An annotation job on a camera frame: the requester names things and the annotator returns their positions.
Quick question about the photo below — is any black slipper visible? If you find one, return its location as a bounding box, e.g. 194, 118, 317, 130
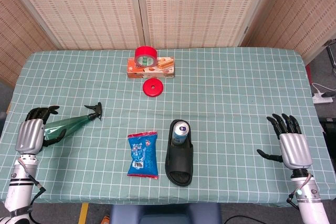
164, 119, 194, 187

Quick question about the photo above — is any white power strip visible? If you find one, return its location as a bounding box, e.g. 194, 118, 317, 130
311, 92, 333, 104

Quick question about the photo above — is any red round disc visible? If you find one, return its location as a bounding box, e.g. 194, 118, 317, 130
142, 78, 164, 97

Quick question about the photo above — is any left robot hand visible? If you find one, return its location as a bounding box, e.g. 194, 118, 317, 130
15, 105, 67, 155

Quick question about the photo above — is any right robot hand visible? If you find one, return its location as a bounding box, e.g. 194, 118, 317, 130
256, 113, 313, 170

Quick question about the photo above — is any black metal stand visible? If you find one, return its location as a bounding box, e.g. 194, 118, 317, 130
323, 39, 336, 74

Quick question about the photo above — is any black cable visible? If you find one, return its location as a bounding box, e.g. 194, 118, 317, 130
222, 215, 263, 224

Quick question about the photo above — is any blue snack bag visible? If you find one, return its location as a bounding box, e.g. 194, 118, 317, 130
127, 131, 160, 180

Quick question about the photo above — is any blue drink can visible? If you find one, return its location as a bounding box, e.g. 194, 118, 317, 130
172, 120, 190, 146

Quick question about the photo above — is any green spray bottle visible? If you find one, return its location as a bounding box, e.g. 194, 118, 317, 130
43, 102, 103, 141

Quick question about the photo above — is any green checkered tablecloth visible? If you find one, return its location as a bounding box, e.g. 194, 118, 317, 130
0, 47, 336, 207

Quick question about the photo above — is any red tape roll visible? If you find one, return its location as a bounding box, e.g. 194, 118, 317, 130
134, 46, 158, 67

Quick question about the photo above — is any orange wafer biscuit box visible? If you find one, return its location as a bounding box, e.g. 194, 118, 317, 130
127, 56, 176, 79

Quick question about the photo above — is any woven folding screen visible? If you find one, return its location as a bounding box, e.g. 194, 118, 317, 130
0, 0, 336, 88

